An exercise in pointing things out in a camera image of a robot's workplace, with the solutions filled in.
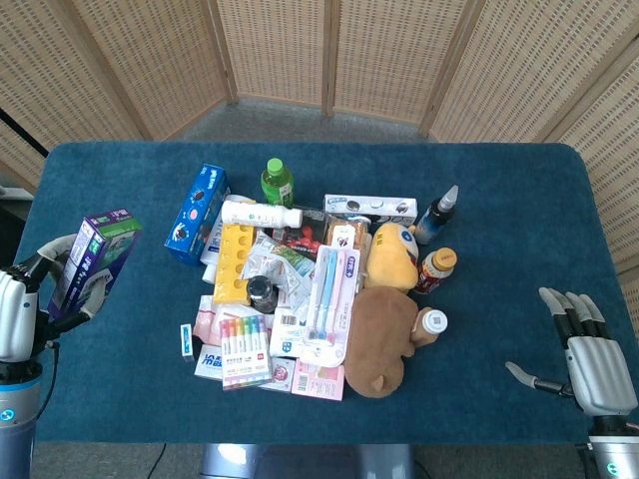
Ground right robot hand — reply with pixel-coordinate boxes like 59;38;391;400
504;285;628;418

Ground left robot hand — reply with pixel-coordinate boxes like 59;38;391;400
0;234;117;363

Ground purple toothpaste box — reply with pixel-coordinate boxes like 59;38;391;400
46;208;144;321

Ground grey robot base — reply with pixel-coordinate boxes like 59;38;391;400
199;443;416;479

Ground small blue white eraser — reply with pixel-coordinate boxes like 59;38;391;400
179;322;197;362

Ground white toothpaste box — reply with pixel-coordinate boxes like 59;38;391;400
193;343;297;393

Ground blue Oreo box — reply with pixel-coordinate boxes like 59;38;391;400
164;163;233;267

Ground pink packet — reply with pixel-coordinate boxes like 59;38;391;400
291;358;346;402

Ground white Oreo box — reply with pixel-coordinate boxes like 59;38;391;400
323;194;419;227

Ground beige drink bottle white cap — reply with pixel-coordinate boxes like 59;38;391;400
410;307;448;348

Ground blue table cloth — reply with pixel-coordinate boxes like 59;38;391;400
13;141;629;446

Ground pink wet wipes pack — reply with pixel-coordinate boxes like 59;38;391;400
191;294;237;347

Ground coffee bottle with yellow cap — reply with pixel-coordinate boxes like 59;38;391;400
415;246;459;296

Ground white tube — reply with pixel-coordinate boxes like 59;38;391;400
200;216;228;285

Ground yellow perforated plastic tray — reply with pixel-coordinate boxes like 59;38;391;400
212;223;259;307

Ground brown plush toy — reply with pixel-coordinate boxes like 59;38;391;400
342;285;421;399

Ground blue spray bottle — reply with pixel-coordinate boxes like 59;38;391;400
414;184;460;246

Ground pastel highlighter pen set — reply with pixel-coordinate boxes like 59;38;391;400
219;313;274;392

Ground yellow plush toy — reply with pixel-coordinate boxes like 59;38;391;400
363;222;421;293

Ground glass jar with black lid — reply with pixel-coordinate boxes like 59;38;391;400
246;274;278;315

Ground white plastic bottle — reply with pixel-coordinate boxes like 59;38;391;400
220;198;305;229

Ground white tissue pack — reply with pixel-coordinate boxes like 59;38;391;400
269;305;321;360

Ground silver snack packets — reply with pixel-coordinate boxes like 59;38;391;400
241;231;318;311

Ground three-toothbrush blister pack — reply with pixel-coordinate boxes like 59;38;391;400
299;243;362;366

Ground green tea bottle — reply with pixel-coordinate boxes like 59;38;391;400
260;157;297;209

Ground packaged bread snack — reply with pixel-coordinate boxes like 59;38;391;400
325;215;373;251

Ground red black snack packet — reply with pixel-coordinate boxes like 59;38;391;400
271;209;328;256

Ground woven folding screen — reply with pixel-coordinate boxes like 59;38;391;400
0;0;639;345

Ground black cable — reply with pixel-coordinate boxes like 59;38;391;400
148;443;169;479

